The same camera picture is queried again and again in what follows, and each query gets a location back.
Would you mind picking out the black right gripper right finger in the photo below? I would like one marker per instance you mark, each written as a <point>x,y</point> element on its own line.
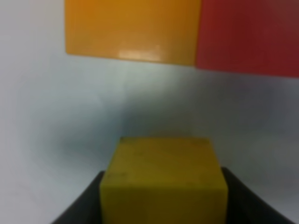
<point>245,207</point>

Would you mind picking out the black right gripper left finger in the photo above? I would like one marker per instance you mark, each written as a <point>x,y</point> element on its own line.
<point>86,209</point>

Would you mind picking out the yellow cube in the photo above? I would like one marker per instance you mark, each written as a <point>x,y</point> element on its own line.
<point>164,181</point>

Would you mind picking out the red cube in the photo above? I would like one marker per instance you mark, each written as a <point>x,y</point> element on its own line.
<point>249,36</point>

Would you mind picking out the orange cube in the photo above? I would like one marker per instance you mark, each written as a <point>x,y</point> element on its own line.
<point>161,31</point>

